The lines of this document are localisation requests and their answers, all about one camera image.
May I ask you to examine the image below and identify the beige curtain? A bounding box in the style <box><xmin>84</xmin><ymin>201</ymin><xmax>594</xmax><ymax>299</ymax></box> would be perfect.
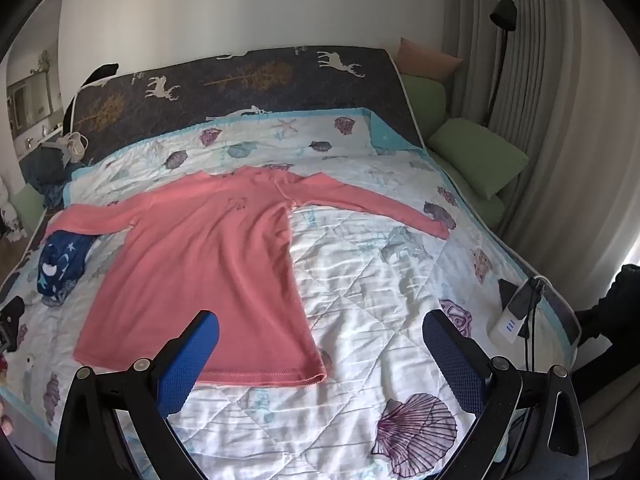
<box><xmin>442</xmin><ymin>0</ymin><xmax>640</xmax><ymax>301</ymax></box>

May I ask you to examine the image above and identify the navy star-print garment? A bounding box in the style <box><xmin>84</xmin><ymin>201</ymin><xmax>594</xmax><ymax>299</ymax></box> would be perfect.
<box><xmin>36</xmin><ymin>230</ymin><xmax>99</xmax><ymax>307</ymax></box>

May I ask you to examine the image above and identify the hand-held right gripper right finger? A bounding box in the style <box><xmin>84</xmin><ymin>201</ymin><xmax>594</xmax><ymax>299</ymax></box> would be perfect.
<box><xmin>422</xmin><ymin>309</ymin><xmax>589</xmax><ymax>480</ymax></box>

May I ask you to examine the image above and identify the dark cloth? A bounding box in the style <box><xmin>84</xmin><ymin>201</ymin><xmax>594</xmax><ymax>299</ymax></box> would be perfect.
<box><xmin>575</xmin><ymin>262</ymin><xmax>640</xmax><ymax>401</ymax></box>

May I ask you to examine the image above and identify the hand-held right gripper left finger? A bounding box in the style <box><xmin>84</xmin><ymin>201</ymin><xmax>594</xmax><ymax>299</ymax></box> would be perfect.
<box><xmin>56</xmin><ymin>309</ymin><xmax>221</xmax><ymax>480</ymax></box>

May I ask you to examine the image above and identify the white strap bag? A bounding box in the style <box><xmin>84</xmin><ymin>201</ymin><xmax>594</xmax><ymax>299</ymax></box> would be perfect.
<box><xmin>42</xmin><ymin>131</ymin><xmax>89</xmax><ymax>165</ymax></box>

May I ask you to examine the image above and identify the black floor lamp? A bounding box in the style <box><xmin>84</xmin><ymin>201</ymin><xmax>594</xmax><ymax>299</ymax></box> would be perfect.
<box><xmin>482</xmin><ymin>0</ymin><xmax>518</xmax><ymax>126</ymax></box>

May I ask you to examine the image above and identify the white plush toy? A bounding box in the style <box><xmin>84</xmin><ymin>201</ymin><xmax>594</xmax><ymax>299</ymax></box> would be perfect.
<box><xmin>0</xmin><ymin>177</ymin><xmax>26</xmax><ymax>241</ymax></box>

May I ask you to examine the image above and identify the dark deer-print blanket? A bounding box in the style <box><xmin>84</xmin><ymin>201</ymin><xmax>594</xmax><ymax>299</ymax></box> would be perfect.
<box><xmin>20</xmin><ymin>46</ymin><xmax>426</xmax><ymax>201</ymax></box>

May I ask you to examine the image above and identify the arched wall mirror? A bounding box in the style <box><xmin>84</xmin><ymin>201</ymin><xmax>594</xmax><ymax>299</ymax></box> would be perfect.
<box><xmin>6</xmin><ymin>0</ymin><xmax>65</xmax><ymax>161</ymax></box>

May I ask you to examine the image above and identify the pink pillow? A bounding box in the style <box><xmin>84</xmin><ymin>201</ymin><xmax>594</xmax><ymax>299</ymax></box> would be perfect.
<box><xmin>397</xmin><ymin>37</ymin><xmax>465</xmax><ymax>84</ymax></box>

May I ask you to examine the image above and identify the green pillow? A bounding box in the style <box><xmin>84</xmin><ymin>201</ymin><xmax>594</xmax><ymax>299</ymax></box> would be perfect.
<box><xmin>11</xmin><ymin>185</ymin><xmax>46</xmax><ymax>234</ymax></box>
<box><xmin>402</xmin><ymin>74</ymin><xmax>448</xmax><ymax>144</ymax></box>
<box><xmin>427</xmin><ymin>117</ymin><xmax>530</xmax><ymax>199</ymax></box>

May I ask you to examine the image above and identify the pink long-sleeve shirt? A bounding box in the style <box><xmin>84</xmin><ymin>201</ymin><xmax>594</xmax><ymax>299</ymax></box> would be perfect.
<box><xmin>44</xmin><ymin>166</ymin><xmax>451</xmax><ymax>390</ymax></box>

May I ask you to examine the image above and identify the white seashell quilt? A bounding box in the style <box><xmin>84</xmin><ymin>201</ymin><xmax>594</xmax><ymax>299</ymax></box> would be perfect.
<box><xmin>0</xmin><ymin>107</ymin><xmax>581</xmax><ymax>480</ymax></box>

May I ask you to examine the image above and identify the blue cloth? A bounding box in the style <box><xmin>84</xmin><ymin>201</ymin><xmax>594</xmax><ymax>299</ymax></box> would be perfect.
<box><xmin>42</xmin><ymin>180</ymin><xmax>69</xmax><ymax>210</ymax></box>

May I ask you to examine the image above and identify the black cable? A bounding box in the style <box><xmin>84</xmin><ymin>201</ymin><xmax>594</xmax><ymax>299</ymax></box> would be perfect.
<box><xmin>520</xmin><ymin>280</ymin><xmax>547</xmax><ymax>374</ymax></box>

